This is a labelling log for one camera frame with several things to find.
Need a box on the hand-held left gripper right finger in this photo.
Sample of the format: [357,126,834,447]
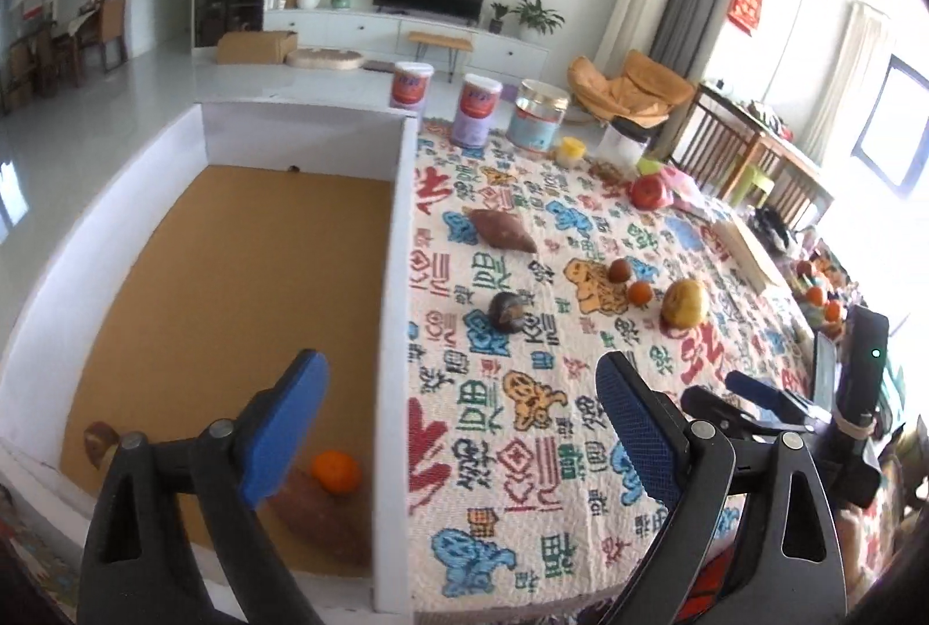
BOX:
[595,350,850,625]

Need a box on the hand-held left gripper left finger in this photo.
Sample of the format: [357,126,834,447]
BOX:
[78,347,331,625]

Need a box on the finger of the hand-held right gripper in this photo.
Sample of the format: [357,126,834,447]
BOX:
[724,369,824,426]
[680,387,781,439]

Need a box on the white box with cork bottom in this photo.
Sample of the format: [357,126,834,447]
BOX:
[0,100,422,615]

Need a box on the red apple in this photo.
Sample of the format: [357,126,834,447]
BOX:
[630,175,673,211]

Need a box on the bright orange tangerine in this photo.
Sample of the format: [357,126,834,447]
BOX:
[311,449,362,496]

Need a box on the pile of colourful toys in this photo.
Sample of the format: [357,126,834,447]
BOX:
[790,256,850,330]

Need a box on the large brown sweet potato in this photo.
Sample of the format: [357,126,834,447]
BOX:
[272,465,375,568]

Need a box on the yellow potato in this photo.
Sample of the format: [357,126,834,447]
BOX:
[661,278,711,330]

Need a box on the printed woven tablecloth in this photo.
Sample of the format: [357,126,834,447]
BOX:
[405,117,824,620]

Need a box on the cream flat box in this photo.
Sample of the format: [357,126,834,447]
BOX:
[714,213,791,293]

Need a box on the black bag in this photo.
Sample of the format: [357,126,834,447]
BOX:
[747,206,801,253]

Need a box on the dark brown round taro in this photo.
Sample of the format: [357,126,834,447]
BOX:
[488,291,531,333]

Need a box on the brown chestnut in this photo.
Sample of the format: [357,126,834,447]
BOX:
[82,422,121,470]

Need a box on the green plastic stool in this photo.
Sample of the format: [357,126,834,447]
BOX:
[727,163,775,209]

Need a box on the pink printed snack bag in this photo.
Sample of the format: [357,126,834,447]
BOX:
[637,158,702,214]

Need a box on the wooden side table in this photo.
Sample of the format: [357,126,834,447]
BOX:
[697,80,837,227]

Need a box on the pointed purple sweet potato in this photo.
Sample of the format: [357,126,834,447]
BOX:
[470,207,539,254]

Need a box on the slatted wooden chair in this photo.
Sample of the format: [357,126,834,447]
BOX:
[669,84,760,192]

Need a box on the clear jar black lid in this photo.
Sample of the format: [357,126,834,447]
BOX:
[599,120,651,169]

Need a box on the white sheer curtain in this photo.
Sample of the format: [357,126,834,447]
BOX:
[797,1,895,163]

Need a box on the orange cushioned papasan chair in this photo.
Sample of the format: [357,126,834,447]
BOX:
[566,49,698,127]

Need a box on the holographic canister gold rim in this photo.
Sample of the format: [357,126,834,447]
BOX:
[506,79,571,156]

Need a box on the tall purple canister white lid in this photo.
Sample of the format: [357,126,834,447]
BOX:
[449,73,503,149]

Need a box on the round beige floor cushion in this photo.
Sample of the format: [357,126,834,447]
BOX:
[285,49,364,73]

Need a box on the brown cardboard box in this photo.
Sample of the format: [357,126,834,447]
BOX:
[216,31,299,66]

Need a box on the white television cabinet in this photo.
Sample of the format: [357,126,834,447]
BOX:
[262,8,551,89]

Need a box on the wooden bench with hairpin legs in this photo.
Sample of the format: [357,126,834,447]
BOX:
[406,31,475,82]

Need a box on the large leafy plant white pot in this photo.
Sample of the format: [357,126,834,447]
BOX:
[511,0,566,44]

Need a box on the dark wooden dining table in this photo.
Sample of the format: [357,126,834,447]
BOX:
[0,15,77,107]

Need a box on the red wall hanging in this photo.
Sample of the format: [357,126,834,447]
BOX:
[729,0,765,37]

